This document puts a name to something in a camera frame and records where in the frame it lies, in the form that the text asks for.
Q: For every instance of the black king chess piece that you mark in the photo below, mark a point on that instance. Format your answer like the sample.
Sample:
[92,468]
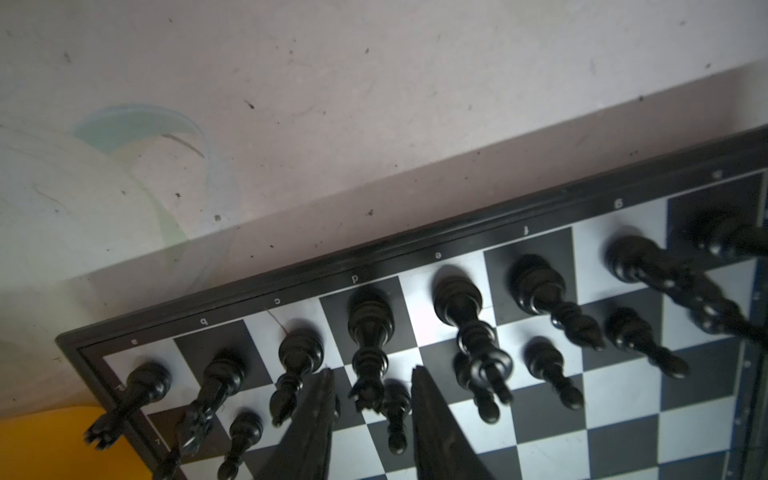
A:
[458,303]

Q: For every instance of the black white chessboard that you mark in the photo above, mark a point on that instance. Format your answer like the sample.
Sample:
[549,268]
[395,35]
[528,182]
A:
[636,423]

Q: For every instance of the black queen chess piece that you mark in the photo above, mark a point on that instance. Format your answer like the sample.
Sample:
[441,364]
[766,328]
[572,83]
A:
[371,326]

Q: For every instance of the black knight chess piece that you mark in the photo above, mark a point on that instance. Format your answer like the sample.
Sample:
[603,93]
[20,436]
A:
[637,259]

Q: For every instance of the black rook left corner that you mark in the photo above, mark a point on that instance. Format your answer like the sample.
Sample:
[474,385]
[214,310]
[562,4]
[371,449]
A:
[148,383]

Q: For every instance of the black rook corner piece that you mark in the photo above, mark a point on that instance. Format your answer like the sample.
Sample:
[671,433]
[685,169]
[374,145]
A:
[728,237]

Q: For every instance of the black bishop chess piece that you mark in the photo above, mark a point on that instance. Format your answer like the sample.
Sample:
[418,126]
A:
[539,289]

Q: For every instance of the black knight left side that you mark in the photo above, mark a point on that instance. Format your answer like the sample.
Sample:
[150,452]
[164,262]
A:
[222,378]

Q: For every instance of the black pawn on board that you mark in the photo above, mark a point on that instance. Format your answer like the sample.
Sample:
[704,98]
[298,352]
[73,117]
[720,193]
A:
[629,332]
[246,431]
[483,399]
[545,362]

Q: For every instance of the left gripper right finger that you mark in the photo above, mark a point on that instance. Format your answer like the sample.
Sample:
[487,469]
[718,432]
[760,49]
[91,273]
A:
[441,450]

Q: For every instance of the black bishop left side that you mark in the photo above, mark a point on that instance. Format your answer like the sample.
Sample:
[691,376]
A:
[301,353]

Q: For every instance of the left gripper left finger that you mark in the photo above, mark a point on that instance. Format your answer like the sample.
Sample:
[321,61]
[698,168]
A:
[305,449]

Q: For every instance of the yellow plastic tray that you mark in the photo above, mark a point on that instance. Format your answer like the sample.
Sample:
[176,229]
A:
[49,445]

